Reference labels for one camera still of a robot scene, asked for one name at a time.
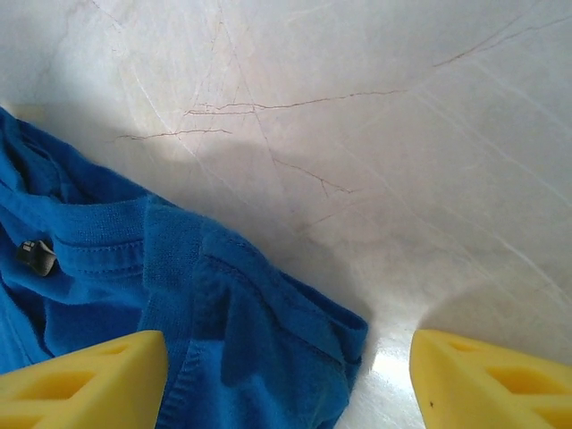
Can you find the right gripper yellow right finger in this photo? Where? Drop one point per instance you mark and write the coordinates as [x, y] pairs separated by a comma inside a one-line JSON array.
[[491, 389]]

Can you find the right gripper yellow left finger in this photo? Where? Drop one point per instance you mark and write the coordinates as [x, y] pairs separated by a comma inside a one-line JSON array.
[[89, 389]]

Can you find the blue t-shirt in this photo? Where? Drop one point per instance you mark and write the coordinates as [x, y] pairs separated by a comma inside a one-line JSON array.
[[179, 290]]

